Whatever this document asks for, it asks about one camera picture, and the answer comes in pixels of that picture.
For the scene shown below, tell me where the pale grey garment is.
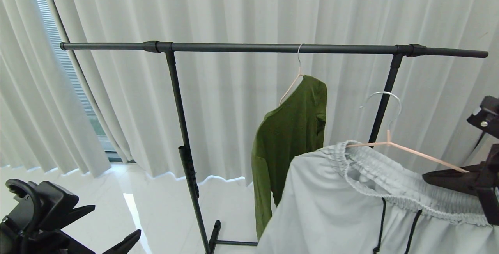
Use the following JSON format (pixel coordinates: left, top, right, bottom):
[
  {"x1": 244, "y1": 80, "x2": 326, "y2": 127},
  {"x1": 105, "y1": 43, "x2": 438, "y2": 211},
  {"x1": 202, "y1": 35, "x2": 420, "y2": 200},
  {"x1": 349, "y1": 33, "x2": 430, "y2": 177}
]
[{"x1": 255, "y1": 140, "x2": 499, "y2": 254}]

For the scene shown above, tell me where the green short-sleeved shirt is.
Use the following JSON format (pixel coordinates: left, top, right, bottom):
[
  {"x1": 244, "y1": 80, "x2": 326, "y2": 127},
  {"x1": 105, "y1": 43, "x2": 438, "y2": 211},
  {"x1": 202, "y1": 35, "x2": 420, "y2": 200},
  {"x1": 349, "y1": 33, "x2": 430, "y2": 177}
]
[{"x1": 251, "y1": 75, "x2": 327, "y2": 241}]

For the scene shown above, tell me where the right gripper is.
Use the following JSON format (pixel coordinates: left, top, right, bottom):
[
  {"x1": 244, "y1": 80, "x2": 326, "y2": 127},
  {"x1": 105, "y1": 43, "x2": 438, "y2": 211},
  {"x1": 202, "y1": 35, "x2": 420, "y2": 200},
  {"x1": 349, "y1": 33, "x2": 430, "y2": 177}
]
[{"x1": 422, "y1": 144, "x2": 499, "y2": 226}]

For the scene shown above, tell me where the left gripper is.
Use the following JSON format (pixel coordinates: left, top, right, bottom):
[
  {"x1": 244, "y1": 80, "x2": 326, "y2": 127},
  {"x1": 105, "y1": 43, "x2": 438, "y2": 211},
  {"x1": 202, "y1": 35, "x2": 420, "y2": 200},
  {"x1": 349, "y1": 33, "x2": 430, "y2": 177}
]
[{"x1": 0, "y1": 229, "x2": 142, "y2": 254}]

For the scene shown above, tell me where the black clothes rack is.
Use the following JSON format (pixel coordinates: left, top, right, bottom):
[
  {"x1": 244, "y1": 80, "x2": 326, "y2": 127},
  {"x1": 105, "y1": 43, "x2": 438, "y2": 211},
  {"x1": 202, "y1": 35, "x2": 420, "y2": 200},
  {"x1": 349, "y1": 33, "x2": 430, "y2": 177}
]
[{"x1": 60, "y1": 41, "x2": 488, "y2": 254}]

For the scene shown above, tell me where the window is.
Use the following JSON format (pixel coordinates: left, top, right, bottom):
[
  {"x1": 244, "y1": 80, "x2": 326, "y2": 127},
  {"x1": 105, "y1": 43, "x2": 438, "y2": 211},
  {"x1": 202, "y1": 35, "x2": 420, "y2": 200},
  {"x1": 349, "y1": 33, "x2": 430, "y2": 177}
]
[{"x1": 27, "y1": 0, "x2": 137, "y2": 165}]

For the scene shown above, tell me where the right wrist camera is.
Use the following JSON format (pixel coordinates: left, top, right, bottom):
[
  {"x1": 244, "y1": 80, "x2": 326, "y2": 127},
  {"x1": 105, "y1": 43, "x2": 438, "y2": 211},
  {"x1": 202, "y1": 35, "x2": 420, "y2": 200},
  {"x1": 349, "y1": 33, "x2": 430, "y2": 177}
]
[{"x1": 467, "y1": 96, "x2": 499, "y2": 139}]

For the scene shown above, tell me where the white curtain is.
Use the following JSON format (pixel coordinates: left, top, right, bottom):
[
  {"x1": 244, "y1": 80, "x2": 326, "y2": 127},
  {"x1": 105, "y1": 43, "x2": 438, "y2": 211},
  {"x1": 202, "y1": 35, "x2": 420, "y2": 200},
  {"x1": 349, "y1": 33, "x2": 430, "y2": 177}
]
[
  {"x1": 43, "y1": 0, "x2": 499, "y2": 188},
  {"x1": 0, "y1": 0, "x2": 112, "y2": 176}
]

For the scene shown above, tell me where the pink clothes hanger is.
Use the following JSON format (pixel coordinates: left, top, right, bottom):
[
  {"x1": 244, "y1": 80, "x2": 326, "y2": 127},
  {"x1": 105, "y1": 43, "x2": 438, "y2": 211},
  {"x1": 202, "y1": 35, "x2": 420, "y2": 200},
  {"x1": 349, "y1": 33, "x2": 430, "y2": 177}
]
[
  {"x1": 278, "y1": 44, "x2": 305, "y2": 106},
  {"x1": 345, "y1": 91, "x2": 471, "y2": 174}
]

